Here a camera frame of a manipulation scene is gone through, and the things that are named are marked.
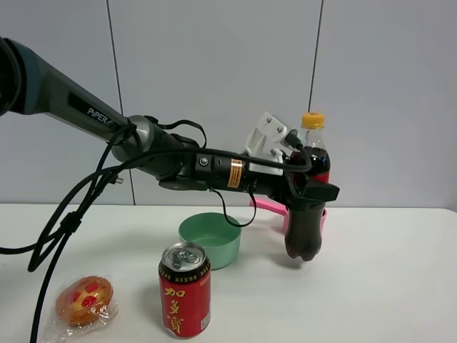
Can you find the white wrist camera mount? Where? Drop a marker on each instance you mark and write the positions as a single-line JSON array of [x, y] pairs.
[[270, 132]]

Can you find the cola bottle yellow cap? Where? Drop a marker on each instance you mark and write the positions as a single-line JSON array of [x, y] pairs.
[[303, 237]]

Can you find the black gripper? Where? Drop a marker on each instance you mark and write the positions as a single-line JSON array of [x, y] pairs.
[[290, 188]]

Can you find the green plastic bowl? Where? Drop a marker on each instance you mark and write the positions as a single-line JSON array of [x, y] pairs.
[[210, 230]]

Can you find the wrapped fruit pastry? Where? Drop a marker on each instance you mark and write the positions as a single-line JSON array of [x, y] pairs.
[[83, 306]]

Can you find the pink toy saucepan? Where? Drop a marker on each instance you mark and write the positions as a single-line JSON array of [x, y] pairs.
[[275, 208]]

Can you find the red herbal tea can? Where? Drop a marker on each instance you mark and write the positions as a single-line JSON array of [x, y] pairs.
[[185, 286]]

